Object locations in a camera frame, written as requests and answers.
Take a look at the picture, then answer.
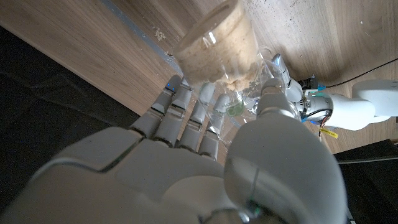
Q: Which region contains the clear plastic cup with sugar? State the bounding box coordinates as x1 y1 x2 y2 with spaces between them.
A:
172 0 290 147

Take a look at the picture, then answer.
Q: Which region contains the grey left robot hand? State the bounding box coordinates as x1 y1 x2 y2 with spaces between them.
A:
271 53 334 118

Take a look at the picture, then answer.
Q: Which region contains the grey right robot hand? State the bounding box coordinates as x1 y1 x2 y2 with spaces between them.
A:
0 73 348 224

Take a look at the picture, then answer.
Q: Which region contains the black backdrop curtain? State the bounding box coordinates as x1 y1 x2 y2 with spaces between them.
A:
0 26 141 213

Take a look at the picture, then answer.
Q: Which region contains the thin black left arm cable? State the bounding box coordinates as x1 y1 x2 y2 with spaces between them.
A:
324 57 398 90

